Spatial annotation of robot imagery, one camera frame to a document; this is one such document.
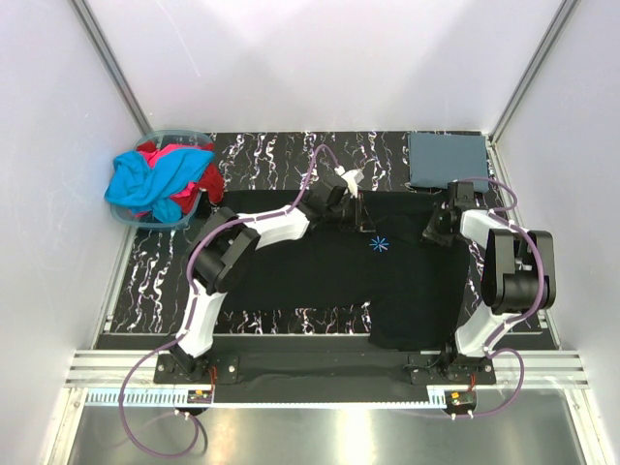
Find aluminium frame post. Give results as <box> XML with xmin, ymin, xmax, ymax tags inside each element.
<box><xmin>488</xmin><ymin>0</ymin><xmax>580</xmax><ymax>144</ymax></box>
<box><xmin>69</xmin><ymin>0</ymin><xmax>152</xmax><ymax>135</ymax></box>

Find aluminium front rail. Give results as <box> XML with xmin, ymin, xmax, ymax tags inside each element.
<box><xmin>64</xmin><ymin>350</ymin><xmax>148</xmax><ymax>388</ymax></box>

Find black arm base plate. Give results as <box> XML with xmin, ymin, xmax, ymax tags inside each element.
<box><xmin>154</xmin><ymin>334</ymin><xmax>496</xmax><ymax>400</ymax></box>

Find folded grey-blue t shirt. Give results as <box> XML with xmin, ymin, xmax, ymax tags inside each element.
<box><xmin>408</xmin><ymin>132</ymin><xmax>489</xmax><ymax>193</ymax></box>

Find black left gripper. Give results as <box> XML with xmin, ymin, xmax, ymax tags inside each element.
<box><xmin>325</xmin><ymin>194</ymin><xmax>375</xmax><ymax>233</ymax></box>

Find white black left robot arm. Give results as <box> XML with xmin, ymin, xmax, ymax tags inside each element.
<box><xmin>170</xmin><ymin>167</ymin><xmax>374</xmax><ymax>384</ymax></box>

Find red t shirt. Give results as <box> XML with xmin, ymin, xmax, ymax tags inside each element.
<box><xmin>150</xmin><ymin>142</ymin><xmax>224</xmax><ymax>213</ymax></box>

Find bright blue t shirt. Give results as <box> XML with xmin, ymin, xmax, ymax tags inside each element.
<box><xmin>105</xmin><ymin>144</ymin><xmax>214</xmax><ymax>224</ymax></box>

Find aluminium frame post right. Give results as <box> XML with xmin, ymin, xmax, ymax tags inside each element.
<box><xmin>488</xmin><ymin>0</ymin><xmax>580</xmax><ymax>144</ymax></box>

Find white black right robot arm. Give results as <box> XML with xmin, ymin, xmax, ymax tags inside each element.
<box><xmin>422</xmin><ymin>178</ymin><xmax>557</xmax><ymax>385</ymax></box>

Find white slotted cable duct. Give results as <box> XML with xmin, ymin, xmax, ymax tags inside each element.
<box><xmin>86</xmin><ymin>386</ymin><xmax>447</xmax><ymax>410</ymax></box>

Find aluminium frame post left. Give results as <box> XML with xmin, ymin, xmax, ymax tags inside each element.
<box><xmin>69</xmin><ymin>0</ymin><xmax>152</xmax><ymax>135</ymax></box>

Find teal plastic laundry basket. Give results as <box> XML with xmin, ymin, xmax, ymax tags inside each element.
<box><xmin>108</xmin><ymin>130</ymin><xmax>214</xmax><ymax>230</ymax></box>

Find pink t shirt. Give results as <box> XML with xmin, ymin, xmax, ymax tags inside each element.
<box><xmin>137</xmin><ymin>142</ymin><xmax>210</xmax><ymax>223</ymax></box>

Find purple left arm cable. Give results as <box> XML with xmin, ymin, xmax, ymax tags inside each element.
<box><xmin>118</xmin><ymin>144</ymin><xmax>346</xmax><ymax>459</ymax></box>

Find black t shirt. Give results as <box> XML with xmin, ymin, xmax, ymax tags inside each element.
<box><xmin>216</xmin><ymin>191</ymin><xmax>470</xmax><ymax>351</ymax></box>

